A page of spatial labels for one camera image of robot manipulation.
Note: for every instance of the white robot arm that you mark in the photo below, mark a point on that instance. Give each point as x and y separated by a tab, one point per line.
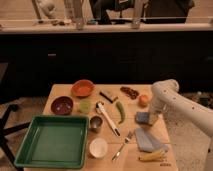
165	93

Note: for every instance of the white handled kitchen tool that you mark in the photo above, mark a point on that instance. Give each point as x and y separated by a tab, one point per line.
101	109

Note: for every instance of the blue folded cloth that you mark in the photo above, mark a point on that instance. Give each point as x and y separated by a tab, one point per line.
147	142

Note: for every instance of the silver fork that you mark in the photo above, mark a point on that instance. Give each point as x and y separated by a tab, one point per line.
126	141

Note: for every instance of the black and tan block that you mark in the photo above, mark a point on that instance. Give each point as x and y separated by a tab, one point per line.
108	95

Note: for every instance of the green pepper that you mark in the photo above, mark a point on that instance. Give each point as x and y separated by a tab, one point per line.
121	110

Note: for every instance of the dark brown food pile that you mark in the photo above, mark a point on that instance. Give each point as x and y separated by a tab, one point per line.
133	94

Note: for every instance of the dark red bowl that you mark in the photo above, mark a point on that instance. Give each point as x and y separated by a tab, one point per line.
62	105

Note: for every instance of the small metal cup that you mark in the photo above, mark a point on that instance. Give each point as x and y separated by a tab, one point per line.
96	124

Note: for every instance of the blue sponge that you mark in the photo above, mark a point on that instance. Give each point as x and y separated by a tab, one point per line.
142	117

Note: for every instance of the orange fruit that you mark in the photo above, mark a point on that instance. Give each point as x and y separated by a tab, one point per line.
143	100

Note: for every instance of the orange bowl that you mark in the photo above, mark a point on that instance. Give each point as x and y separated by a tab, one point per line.
82	88

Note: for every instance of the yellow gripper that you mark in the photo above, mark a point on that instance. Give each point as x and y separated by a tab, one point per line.
153	118

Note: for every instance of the light green cup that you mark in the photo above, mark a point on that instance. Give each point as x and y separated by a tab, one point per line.
84	106

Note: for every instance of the green plastic tray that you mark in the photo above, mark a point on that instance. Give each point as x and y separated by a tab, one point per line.
54	142

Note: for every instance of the black chair base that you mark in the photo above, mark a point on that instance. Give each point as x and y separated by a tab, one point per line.
6	131

